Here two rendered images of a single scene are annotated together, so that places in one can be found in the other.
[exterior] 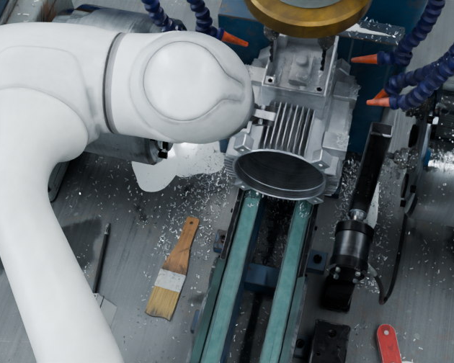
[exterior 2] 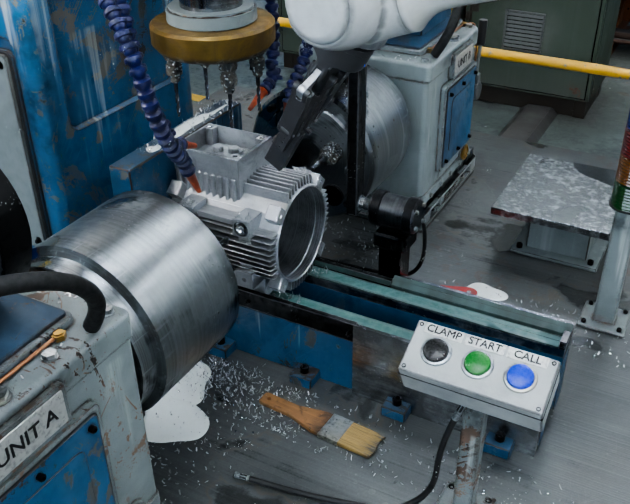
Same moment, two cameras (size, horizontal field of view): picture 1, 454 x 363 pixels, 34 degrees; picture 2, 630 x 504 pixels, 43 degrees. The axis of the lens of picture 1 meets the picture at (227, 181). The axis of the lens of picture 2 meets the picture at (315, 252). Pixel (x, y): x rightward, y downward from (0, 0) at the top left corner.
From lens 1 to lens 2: 111 cm
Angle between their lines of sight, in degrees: 57
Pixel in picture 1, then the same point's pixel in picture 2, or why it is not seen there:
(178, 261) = (314, 417)
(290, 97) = (254, 160)
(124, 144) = (222, 296)
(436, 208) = (381, 153)
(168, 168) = (183, 409)
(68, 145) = not seen: outside the picture
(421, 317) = (424, 275)
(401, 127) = not seen: hidden behind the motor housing
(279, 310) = (421, 301)
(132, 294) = (340, 467)
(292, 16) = (257, 27)
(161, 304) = (363, 439)
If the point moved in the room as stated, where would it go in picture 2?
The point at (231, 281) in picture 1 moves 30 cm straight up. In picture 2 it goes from (381, 326) to (389, 144)
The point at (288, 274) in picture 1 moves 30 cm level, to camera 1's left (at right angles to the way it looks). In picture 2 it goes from (384, 290) to (356, 419)
